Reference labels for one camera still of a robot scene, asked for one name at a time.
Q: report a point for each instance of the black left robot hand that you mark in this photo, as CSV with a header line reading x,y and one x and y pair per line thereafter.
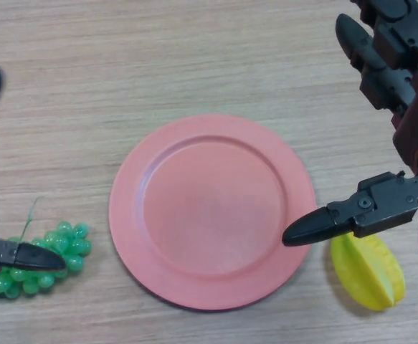
x,y
29,257

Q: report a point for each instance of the pink round plate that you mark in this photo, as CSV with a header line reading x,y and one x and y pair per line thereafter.
x,y
212,215

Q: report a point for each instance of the yellow starfruit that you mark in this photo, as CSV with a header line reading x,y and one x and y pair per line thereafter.
x,y
364,272

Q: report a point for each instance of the green grape bunch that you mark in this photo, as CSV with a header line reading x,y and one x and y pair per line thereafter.
x,y
70,243

